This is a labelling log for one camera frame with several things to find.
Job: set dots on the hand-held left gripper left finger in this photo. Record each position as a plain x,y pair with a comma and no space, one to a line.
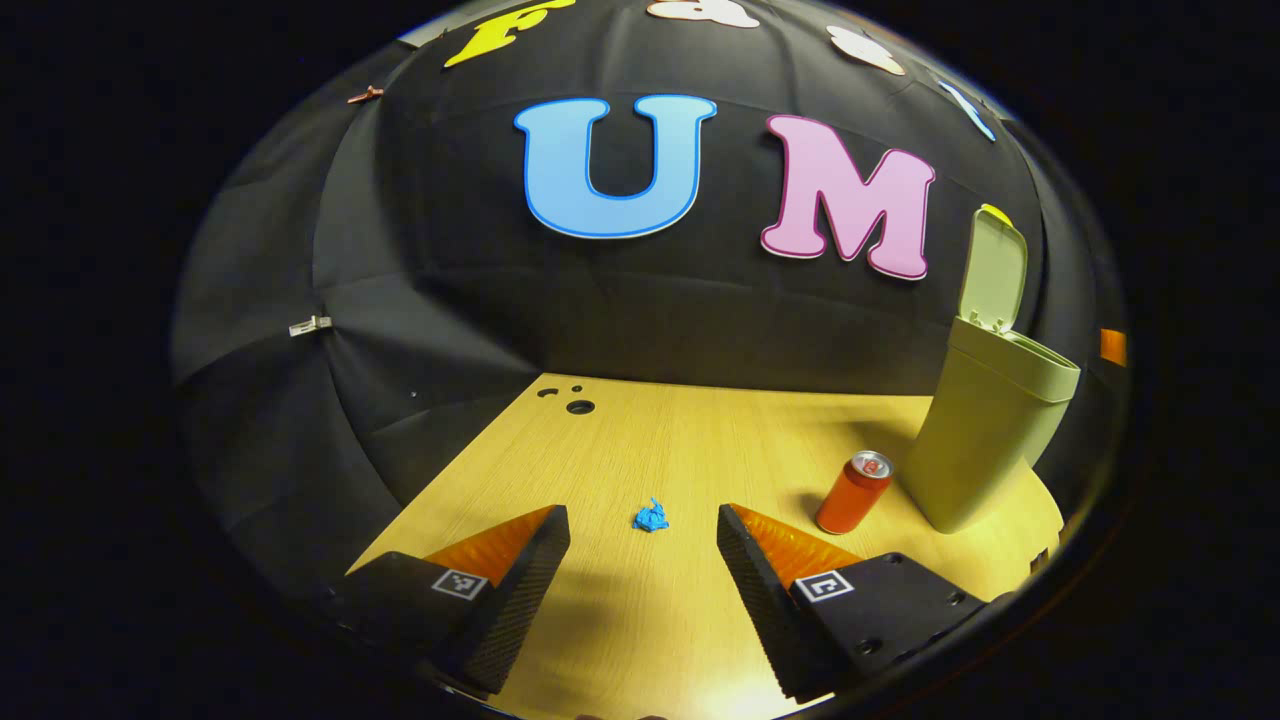
500,610

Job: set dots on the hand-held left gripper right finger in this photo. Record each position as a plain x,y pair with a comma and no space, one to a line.
770,610

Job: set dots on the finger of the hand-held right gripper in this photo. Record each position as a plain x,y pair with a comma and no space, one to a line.
1113,347

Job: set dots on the orange pop can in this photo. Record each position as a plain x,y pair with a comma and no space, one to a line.
850,500

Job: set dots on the blue paper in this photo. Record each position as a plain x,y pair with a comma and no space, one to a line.
650,518

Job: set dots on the pale green desktop garbage bin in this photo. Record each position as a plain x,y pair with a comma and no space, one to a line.
980,440

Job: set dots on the wooden desktop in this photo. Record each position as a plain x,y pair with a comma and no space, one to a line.
620,450

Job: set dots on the black table edge clamp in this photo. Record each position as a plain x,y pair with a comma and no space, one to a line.
1039,562

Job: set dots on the black backdrop cloth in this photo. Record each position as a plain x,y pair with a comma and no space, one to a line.
650,300

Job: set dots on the white cloth clip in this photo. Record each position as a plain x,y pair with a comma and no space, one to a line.
308,326

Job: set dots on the red cloth clip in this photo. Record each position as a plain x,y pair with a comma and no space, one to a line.
366,95

